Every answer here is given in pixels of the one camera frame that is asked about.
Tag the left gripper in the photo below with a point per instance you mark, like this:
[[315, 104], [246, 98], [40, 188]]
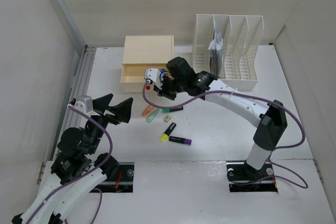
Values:
[[122, 110]]

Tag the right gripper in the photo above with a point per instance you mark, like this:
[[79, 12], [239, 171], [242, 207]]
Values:
[[163, 92]]

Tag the blue tape dispenser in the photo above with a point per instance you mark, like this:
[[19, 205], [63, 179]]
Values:
[[164, 73]]

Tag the small beige eraser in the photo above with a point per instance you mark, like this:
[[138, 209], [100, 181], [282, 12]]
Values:
[[167, 118]]

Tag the beige wooden drawer cabinet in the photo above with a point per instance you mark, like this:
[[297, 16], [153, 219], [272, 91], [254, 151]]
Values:
[[140, 53]]

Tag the grey booklet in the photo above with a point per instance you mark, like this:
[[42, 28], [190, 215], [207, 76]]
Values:
[[216, 48]]

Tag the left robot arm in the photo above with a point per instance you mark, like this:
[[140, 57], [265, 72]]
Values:
[[73, 175]]

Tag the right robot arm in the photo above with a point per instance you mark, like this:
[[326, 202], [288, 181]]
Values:
[[267, 117]]

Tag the green highlighter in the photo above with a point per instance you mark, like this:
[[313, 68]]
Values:
[[179, 108]]

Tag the mint green clip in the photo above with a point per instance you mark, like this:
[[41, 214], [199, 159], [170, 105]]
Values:
[[152, 115]]

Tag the orange clip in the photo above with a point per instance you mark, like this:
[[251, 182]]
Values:
[[148, 109]]

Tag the yellow highlighter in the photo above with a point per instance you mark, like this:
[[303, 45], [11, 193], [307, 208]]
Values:
[[164, 137]]

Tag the purple highlighter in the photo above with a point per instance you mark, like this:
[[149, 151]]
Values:
[[180, 140]]

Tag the white file organizer rack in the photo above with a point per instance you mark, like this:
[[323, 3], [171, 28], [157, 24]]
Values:
[[241, 35]]

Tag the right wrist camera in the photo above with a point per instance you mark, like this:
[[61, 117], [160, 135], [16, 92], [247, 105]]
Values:
[[154, 75]]

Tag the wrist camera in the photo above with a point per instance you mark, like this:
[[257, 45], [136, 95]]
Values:
[[82, 103], [154, 75]]

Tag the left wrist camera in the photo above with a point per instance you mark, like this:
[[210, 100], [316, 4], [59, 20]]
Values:
[[82, 103]]

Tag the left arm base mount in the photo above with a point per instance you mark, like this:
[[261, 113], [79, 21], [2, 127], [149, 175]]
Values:
[[122, 182]]

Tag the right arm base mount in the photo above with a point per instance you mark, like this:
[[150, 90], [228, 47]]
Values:
[[245, 179]]

